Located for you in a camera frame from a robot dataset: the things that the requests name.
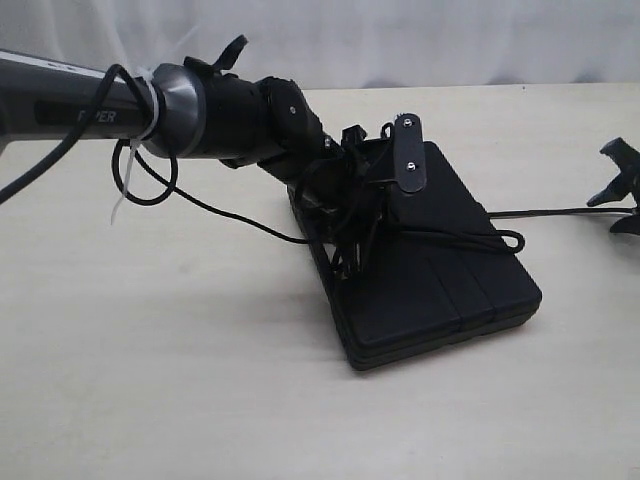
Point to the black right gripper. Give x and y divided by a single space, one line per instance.
626 182

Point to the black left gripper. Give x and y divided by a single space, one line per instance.
339 189

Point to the black plastic carrying case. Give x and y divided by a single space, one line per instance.
439 273

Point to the white zip tie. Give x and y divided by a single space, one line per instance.
122 181

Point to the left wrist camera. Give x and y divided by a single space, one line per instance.
408 154

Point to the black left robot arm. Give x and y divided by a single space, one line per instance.
195 110

